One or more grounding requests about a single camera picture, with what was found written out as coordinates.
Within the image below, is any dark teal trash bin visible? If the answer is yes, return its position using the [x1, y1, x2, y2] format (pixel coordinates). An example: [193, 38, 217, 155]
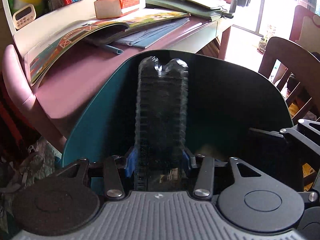
[62, 50, 303, 191]

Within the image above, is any clear crushed plastic bottle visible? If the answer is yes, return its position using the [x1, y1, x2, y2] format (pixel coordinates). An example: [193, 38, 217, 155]
[134, 56, 189, 191]

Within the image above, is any brown wooden chair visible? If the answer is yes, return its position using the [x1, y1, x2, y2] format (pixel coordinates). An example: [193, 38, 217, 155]
[258, 36, 320, 124]

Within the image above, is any teal and cream quilt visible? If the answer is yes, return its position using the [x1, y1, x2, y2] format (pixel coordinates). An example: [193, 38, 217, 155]
[1, 138, 62, 239]

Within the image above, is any pink study desk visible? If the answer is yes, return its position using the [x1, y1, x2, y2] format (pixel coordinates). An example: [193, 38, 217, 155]
[2, 0, 235, 153]

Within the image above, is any colourful open picture book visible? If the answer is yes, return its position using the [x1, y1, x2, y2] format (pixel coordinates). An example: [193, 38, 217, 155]
[24, 8, 190, 86]

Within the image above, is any blue folders stack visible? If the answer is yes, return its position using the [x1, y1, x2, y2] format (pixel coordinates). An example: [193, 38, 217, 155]
[114, 17, 190, 49]

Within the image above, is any black desk clamp lamp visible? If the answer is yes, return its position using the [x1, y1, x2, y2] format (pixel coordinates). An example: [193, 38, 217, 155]
[222, 0, 251, 18]

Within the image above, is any white desk bookshelf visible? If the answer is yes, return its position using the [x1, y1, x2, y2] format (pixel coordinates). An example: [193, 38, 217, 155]
[0, 0, 196, 55]

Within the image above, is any orange tissue pack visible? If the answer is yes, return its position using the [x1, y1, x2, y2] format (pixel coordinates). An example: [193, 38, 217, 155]
[94, 0, 146, 19]

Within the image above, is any white digital timer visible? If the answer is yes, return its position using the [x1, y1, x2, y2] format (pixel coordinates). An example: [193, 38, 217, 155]
[12, 4, 36, 30]

